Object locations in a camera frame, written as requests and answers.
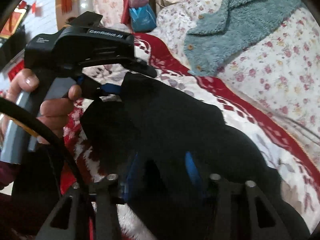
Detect black pants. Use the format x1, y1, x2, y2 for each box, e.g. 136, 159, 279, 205
80, 73, 310, 239

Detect person left hand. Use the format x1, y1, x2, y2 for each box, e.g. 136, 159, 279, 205
0, 68, 83, 145

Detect blue plastic bag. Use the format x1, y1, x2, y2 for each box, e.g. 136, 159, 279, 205
129, 4, 157, 33

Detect red white floral blanket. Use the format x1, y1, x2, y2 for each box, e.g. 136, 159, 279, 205
64, 34, 319, 239

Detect floral bed sheet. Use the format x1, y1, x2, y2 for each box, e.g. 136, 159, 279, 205
152, 0, 319, 164

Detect teal fleece jacket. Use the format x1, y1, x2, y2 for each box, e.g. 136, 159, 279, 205
184, 0, 302, 76

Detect black cable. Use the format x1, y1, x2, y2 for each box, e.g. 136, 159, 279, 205
0, 97, 89, 196

